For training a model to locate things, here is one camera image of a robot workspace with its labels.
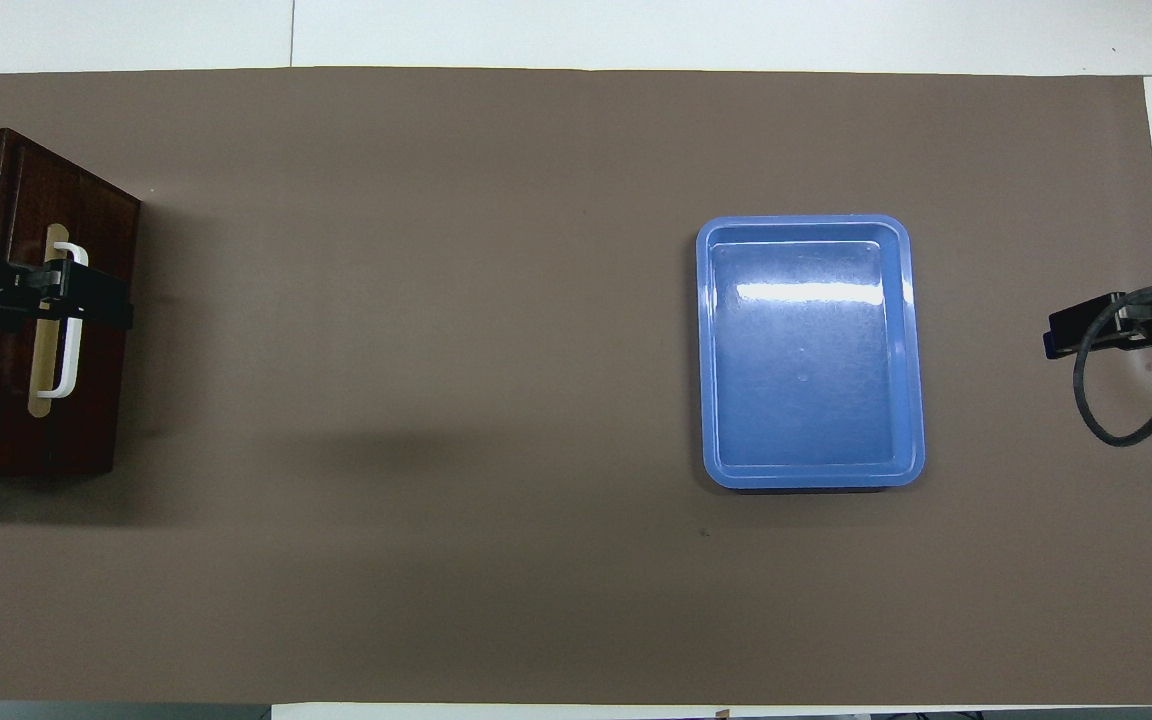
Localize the blue plastic tray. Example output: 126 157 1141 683
695 214 927 490

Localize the wooden drawer with white handle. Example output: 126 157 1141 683
0 135 143 477

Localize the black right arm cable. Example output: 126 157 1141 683
1073 284 1152 448

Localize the brown table mat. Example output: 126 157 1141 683
0 66 1152 707

